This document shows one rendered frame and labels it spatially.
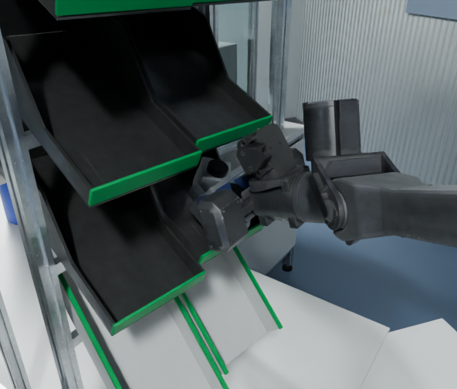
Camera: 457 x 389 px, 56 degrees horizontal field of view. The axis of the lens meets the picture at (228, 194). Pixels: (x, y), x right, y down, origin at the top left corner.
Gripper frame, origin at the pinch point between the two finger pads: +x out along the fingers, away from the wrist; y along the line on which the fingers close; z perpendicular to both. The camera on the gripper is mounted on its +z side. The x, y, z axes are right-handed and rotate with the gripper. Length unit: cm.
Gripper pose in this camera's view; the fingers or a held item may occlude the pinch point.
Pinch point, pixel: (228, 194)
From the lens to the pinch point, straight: 55.8
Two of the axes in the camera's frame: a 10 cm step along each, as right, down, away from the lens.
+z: -2.4, -9.2, -3.1
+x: -7.6, -0.2, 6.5
